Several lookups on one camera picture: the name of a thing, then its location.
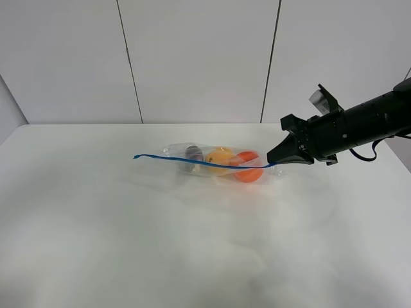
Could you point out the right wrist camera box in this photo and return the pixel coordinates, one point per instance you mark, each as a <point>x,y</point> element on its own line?
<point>324,102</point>

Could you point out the orange tomato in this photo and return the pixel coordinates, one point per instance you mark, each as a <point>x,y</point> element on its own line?
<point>251,160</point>

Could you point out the yellow pear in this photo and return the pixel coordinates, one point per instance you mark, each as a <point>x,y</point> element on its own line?
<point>220,156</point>

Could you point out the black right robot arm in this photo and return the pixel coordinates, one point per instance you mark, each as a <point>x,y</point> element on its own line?
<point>386,116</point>

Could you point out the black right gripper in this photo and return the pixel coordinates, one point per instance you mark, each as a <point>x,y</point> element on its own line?
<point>318,138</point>

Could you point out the clear zip bag blue seal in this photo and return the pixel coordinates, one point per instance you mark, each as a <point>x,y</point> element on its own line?
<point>183,163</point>

